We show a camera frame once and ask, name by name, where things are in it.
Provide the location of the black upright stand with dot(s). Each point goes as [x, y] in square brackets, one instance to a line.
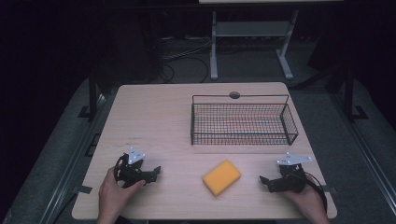
[349, 96]
[92, 96]

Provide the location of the yellow sponge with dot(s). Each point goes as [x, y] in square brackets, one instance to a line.
[221, 178]

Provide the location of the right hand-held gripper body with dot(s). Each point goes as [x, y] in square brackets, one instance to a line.
[291, 179]

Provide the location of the white metal stand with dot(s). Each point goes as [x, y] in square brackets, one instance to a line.
[249, 29]

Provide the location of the person's right hand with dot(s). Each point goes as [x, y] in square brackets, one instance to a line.
[306, 202]

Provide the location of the grey tape strip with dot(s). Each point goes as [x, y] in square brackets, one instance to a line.
[329, 189]
[82, 189]

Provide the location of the grey metal floor rail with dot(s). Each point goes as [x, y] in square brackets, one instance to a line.
[367, 155]
[71, 161]

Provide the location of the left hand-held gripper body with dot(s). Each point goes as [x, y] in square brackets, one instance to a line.
[128, 174]

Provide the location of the person's left hand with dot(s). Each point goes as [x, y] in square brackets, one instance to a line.
[115, 194]

